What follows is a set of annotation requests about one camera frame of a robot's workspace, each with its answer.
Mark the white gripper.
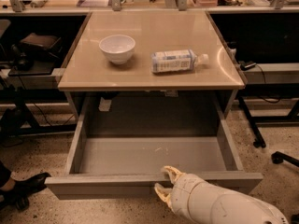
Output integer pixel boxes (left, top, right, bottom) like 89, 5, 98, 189
154, 165, 215, 220

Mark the grey top drawer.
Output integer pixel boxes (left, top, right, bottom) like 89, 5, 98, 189
46, 91, 263, 200

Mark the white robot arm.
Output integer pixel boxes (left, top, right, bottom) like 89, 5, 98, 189
154, 166, 289, 224

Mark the white paper in drawer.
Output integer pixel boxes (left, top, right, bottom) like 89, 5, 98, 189
98, 97, 112, 112

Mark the grey drawer cabinet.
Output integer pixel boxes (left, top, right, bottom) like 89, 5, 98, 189
57, 8, 246, 142

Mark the black chair caster right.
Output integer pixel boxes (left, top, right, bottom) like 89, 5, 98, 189
271, 151, 299, 167

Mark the clear plastic water bottle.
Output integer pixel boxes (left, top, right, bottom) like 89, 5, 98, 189
151, 49, 209, 74

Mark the black power adapter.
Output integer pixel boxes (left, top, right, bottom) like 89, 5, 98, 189
239, 61, 256, 71

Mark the white ceramic bowl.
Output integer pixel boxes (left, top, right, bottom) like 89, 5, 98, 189
99, 35, 135, 64

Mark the black shoe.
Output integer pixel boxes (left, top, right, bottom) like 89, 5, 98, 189
0, 172, 50, 203

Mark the black office chair base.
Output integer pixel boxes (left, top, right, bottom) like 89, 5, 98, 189
0, 194, 29, 211

